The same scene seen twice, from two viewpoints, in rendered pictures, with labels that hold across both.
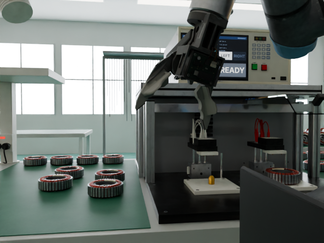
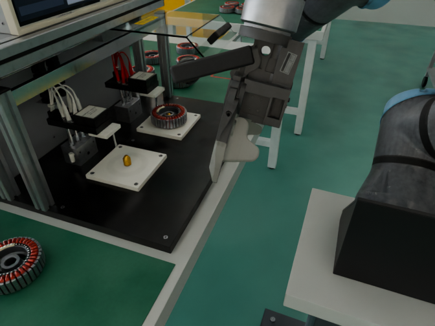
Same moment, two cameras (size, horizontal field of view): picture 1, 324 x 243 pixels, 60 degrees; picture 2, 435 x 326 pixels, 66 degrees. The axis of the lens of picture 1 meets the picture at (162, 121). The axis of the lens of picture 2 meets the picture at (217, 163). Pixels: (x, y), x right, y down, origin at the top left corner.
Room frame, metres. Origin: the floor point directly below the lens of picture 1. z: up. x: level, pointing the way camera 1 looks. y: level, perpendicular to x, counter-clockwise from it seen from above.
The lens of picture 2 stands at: (0.36, 0.35, 1.30)
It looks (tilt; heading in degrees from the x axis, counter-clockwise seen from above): 36 degrees down; 298
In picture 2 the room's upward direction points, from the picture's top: straight up
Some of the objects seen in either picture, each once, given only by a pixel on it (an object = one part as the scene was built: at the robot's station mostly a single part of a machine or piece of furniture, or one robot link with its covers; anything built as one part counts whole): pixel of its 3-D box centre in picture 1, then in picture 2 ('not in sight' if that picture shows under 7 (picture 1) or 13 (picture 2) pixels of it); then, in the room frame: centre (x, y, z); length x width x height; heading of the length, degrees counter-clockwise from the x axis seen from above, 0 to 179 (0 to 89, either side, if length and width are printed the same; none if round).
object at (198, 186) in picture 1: (211, 185); (127, 165); (0.90, -0.16, 0.78); 0.15 x 0.15 x 0.01; 8
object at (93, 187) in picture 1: (105, 187); (11, 264); (0.89, 0.18, 0.77); 0.11 x 0.11 x 0.04
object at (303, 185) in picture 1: (281, 182); (169, 122); (0.93, -0.40, 0.78); 0.15 x 0.15 x 0.01; 8
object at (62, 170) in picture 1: (69, 172); not in sight; (1.13, 0.37, 0.77); 0.11 x 0.11 x 0.04
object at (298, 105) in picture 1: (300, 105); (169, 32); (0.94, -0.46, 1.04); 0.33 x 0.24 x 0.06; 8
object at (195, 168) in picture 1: (199, 169); (79, 148); (1.04, -0.14, 0.80); 0.08 x 0.05 x 0.06; 98
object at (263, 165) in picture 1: (260, 168); (128, 109); (1.07, -0.38, 0.80); 0.08 x 0.05 x 0.06; 98
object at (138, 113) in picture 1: (140, 135); not in sight; (1.26, 0.10, 0.91); 0.28 x 0.03 x 0.32; 8
